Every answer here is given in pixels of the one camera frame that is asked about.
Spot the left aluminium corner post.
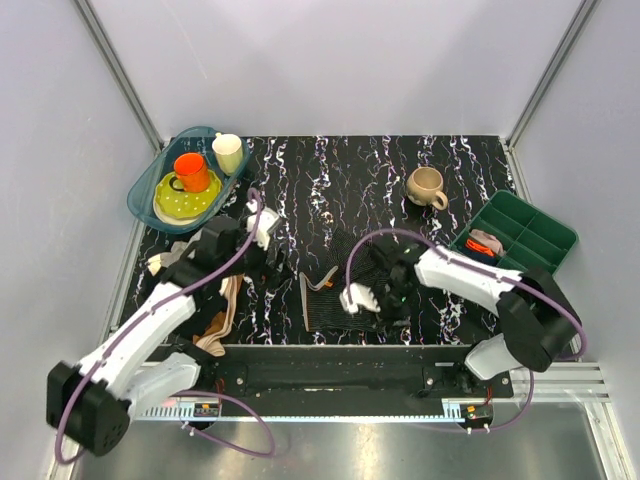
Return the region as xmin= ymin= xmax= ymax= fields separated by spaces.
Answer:
xmin=71 ymin=0 xmax=164 ymax=153

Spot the right aluminium corner post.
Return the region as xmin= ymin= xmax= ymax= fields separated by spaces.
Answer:
xmin=505 ymin=0 xmax=600 ymax=149

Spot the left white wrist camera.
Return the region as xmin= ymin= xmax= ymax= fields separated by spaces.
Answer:
xmin=246 ymin=200 xmax=282 ymax=251

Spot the orange mug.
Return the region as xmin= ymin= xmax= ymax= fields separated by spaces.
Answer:
xmin=169 ymin=153 xmax=211 ymax=193

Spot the rolled pink-beige underwear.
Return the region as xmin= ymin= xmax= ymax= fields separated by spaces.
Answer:
xmin=469 ymin=229 xmax=505 ymax=256

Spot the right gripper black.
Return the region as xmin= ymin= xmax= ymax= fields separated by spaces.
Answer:
xmin=360 ymin=276 xmax=417 ymax=336

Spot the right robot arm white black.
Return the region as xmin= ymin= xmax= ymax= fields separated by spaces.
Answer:
xmin=365 ymin=239 xmax=587 ymax=397

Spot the aluminium frame rail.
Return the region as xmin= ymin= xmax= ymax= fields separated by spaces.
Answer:
xmin=492 ymin=362 xmax=611 ymax=403

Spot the black underwear in pile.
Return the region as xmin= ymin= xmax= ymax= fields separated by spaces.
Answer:
xmin=182 ymin=295 xmax=228 ymax=340

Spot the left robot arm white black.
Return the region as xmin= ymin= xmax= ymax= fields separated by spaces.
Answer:
xmin=46 ymin=208 xmax=283 ymax=457

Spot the green compartment organizer box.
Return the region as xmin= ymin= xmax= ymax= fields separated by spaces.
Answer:
xmin=450 ymin=190 xmax=579 ymax=275

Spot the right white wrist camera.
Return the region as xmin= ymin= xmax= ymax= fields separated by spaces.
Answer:
xmin=340 ymin=283 xmax=381 ymax=315

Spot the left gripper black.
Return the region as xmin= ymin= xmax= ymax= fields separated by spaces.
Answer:
xmin=220 ymin=220 xmax=294 ymax=291

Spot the aluminium corner post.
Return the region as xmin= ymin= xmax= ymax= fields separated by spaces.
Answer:
xmin=71 ymin=0 xmax=164 ymax=153
xmin=505 ymin=0 xmax=600 ymax=149

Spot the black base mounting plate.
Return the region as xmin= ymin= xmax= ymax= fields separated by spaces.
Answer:
xmin=179 ymin=345 xmax=513 ymax=418

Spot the cream cup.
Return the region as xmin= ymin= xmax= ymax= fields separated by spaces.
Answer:
xmin=212 ymin=132 xmax=244 ymax=176

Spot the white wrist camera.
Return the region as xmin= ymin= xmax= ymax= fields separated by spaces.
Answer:
xmin=340 ymin=283 xmax=381 ymax=315
xmin=246 ymin=200 xmax=282 ymax=251

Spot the yellow-green dotted plate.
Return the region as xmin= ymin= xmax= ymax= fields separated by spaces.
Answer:
xmin=152 ymin=169 xmax=223 ymax=225

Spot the rolled orange-navy underwear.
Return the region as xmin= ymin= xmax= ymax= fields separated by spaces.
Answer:
xmin=465 ymin=238 xmax=496 ymax=259

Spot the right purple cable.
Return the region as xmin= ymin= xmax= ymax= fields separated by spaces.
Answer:
xmin=344 ymin=229 xmax=586 ymax=434

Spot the teal plastic tub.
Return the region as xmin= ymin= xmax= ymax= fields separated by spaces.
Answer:
xmin=127 ymin=126 xmax=250 ymax=234

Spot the beige ceramic mug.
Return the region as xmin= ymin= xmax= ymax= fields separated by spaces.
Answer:
xmin=406 ymin=167 xmax=449 ymax=211

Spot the tan beige underwear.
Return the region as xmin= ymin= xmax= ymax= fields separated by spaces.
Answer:
xmin=192 ymin=275 xmax=244 ymax=357

